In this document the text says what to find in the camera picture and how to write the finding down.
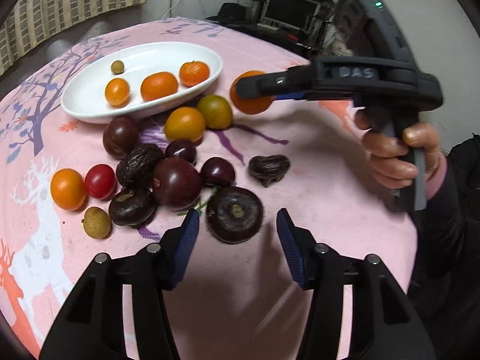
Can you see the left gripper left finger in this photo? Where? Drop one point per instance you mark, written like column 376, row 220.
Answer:
column 90, row 323

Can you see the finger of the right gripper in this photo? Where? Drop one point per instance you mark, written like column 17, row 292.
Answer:
column 303, row 95
column 294, row 79

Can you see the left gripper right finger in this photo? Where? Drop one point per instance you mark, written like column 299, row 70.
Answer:
column 385, row 324

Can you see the large orange mandarin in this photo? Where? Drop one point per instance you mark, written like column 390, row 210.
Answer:
column 252, row 106

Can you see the dark water caltrop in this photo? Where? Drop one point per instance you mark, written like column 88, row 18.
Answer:
column 268, row 169

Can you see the green-yellow tomato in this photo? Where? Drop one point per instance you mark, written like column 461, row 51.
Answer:
column 216, row 111

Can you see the tan longan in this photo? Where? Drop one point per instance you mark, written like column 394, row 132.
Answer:
column 96, row 223

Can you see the yellow-orange tomato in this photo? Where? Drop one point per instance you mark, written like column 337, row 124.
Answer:
column 185, row 123

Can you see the small dark cherry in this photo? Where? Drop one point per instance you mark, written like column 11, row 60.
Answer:
column 182, row 148

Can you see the red cherry tomato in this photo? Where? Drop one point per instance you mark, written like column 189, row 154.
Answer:
column 100, row 181

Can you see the large dark plum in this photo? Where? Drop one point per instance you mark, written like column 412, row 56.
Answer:
column 177, row 184

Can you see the wrinkled dark passion fruit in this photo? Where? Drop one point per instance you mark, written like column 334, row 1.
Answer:
column 137, row 169

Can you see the dark purple plum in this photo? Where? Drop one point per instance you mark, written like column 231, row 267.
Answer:
column 120, row 137

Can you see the right hand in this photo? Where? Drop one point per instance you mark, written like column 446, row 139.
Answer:
column 386, row 155

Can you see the black equipment rack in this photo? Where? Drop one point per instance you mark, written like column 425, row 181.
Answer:
column 300, row 42

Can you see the computer monitor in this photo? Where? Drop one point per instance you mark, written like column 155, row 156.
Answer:
column 291, row 14

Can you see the black hat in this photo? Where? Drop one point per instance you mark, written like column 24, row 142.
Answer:
column 229, row 13

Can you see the orange mandarin with stem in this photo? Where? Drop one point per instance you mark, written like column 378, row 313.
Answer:
column 193, row 73

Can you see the pink printed tablecloth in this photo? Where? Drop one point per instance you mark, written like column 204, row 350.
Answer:
column 236, row 301

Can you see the small orange tomato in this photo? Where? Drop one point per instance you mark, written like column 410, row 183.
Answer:
column 117, row 92

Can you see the small green longan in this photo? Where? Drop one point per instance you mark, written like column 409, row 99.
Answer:
column 117, row 67

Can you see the white oval plate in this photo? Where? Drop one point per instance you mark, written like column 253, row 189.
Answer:
column 84, row 96

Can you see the striped beige curtain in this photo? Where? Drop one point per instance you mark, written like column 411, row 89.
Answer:
column 31, row 22

